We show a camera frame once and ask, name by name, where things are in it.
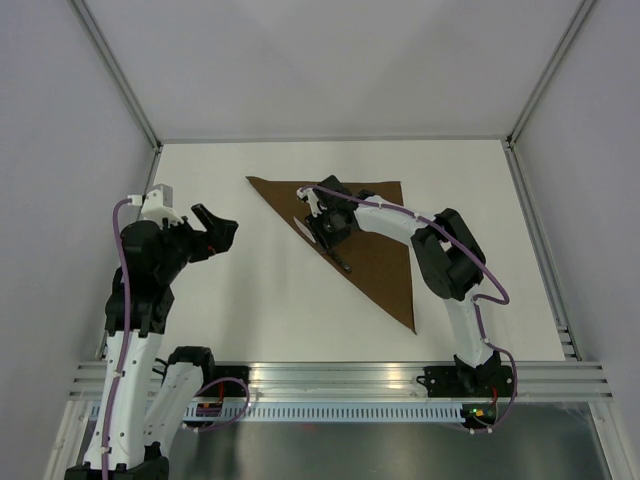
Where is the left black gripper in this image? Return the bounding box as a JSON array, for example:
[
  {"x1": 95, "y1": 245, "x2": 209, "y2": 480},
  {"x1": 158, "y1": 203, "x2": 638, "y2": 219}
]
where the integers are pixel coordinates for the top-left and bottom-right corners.
[{"x1": 156, "y1": 203, "x2": 237, "y2": 282}]

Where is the brown cloth napkin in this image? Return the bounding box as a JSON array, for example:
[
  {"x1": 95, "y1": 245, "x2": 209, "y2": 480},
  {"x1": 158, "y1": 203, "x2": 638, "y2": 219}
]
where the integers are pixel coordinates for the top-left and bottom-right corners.
[{"x1": 247, "y1": 176, "x2": 416, "y2": 332}]

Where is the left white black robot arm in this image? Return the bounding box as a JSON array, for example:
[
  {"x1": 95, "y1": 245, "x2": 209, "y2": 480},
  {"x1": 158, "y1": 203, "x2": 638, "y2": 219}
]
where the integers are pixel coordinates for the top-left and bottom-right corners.
[{"x1": 65, "y1": 204, "x2": 238, "y2": 479}]

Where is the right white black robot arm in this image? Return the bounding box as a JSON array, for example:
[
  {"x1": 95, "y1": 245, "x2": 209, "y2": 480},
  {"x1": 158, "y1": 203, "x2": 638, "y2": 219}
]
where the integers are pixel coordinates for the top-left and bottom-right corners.
[{"x1": 296, "y1": 176, "x2": 517, "y2": 399}]

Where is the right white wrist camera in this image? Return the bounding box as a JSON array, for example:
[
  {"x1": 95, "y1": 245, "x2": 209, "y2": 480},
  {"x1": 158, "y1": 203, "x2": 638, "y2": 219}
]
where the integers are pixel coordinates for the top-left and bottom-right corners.
[{"x1": 296, "y1": 185, "x2": 323, "y2": 217}]

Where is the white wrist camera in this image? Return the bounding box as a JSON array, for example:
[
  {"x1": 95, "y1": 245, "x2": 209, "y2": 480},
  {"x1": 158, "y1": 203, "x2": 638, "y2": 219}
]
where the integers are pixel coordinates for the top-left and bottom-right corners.
[
  {"x1": 296, "y1": 185, "x2": 323, "y2": 217},
  {"x1": 126, "y1": 184, "x2": 185, "y2": 229}
]

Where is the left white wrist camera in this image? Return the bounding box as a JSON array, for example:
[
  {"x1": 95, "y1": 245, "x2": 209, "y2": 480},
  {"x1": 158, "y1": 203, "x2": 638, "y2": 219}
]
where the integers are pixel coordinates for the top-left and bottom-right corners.
[{"x1": 126, "y1": 184, "x2": 185, "y2": 229}]

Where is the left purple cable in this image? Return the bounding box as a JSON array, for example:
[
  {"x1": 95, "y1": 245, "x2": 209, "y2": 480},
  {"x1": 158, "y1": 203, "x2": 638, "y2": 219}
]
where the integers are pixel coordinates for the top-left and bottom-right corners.
[{"x1": 99, "y1": 198, "x2": 134, "y2": 480}]

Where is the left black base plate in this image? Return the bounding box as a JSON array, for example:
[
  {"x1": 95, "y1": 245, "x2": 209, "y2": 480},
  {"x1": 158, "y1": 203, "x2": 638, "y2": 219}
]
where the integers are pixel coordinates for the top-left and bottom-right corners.
[{"x1": 211, "y1": 365, "x2": 250, "y2": 399}]

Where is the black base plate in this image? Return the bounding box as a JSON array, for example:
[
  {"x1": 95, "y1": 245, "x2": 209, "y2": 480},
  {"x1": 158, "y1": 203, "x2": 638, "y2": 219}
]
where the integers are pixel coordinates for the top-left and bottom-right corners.
[
  {"x1": 211, "y1": 365, "x2": 250, "y2": 399},
  {"x1": 416, "y1": 366, "x2": 515, "y2": 398}
]

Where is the aluminium front rail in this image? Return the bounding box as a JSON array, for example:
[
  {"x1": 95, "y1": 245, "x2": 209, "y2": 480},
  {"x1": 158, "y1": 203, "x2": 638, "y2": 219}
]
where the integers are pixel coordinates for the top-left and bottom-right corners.
[{"x1": 68, "y1": 360, "x2": 614, "y2": 401}]

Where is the white slotted cable duct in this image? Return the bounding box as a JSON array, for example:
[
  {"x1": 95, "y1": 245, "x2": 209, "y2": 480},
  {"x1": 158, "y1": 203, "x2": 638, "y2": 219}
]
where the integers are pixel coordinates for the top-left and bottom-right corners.
[{"x1": 139, "y1": 403, "x2": 464, "y2": 424}]

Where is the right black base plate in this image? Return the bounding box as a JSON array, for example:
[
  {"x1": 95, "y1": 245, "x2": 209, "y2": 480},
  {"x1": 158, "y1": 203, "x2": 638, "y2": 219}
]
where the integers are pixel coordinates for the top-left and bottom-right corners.
[{"x1": 416, "y1": 366, "x2": 515, "y2": 398}]

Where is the left aluminium frame post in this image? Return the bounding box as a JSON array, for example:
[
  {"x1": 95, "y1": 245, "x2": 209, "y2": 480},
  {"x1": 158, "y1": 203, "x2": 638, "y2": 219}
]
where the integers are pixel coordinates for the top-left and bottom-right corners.
[{"x1": 69, "y1": 0, "x2": 162, "y2": 151}]

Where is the aluminium frame post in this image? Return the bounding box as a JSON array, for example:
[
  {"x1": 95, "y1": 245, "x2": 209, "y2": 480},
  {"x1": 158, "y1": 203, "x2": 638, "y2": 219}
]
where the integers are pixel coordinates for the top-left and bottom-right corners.
[
  {"x1": 69, "y1": 0, "x2": 162, "y2": 151},
  {"x1": 505, "y1": 0, "x2": 601, "y2": 149}
]

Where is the right aluminium frame post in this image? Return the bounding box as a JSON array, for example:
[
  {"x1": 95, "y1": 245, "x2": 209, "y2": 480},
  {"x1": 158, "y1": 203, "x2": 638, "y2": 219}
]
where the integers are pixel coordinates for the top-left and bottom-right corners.
[{"x1": 505, "y1": 0, "x2": 601, "y2": 149}]

